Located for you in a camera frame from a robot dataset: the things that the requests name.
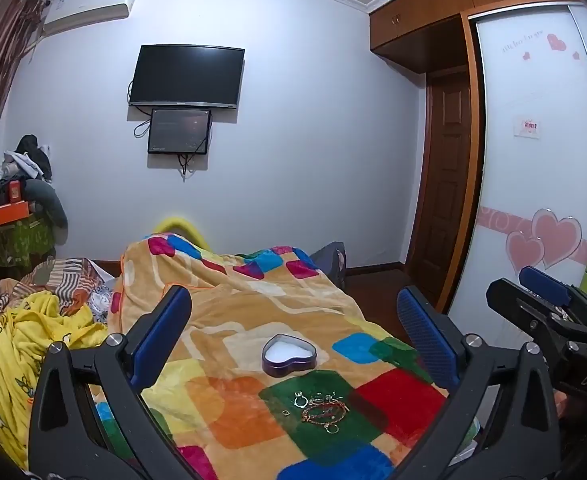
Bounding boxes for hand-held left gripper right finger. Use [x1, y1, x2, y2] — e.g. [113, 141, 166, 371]
[396, 285, 563, 480]

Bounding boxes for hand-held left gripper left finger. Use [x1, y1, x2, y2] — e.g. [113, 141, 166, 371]
[27, 284, 199, 480]

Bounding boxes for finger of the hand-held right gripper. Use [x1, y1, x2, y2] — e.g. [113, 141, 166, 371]
[486, 278, 587, 348]
[518, 266, 581, 306]

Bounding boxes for purple heart-shaped tin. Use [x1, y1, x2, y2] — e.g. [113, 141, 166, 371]
[262, 334, 319, 377]

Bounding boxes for colourful checked blanket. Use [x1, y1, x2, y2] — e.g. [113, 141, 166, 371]
[93, 234, 479, 480]

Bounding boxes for white heart-print sliding door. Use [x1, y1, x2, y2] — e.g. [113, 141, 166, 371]
[448, 2, 587, 331]

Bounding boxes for striped bedding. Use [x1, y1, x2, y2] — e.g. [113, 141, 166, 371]
[0, 256, 124, 321]

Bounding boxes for brown wooden door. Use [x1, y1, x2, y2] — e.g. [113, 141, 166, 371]
[408, 72, 475, 288]

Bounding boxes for pink label sticker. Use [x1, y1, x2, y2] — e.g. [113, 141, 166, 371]
[513, 117, 542, 139]

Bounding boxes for yellow blanket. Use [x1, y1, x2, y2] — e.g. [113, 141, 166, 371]
[0, 290, 110, 471]

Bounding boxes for orange box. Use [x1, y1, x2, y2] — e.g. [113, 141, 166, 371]
[0, 200, 30, 226]

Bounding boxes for small black monitor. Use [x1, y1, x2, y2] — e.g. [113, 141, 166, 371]
[146, 107, 213, 156]

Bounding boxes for pile of clothes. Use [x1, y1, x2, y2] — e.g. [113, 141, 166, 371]
[0, 134, 56, 211]

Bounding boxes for wooden wardrobe cabinet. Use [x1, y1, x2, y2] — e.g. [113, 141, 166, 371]
[368, 0, 581, 311]

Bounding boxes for white air conditioner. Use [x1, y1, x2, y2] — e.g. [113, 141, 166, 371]
[42, 0, 140, 37]

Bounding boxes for looped wall cable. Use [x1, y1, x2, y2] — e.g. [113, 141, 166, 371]
[133, 110, 153, 139]

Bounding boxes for black wall television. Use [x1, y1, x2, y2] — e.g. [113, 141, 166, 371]
[128, 44, 246, 110]

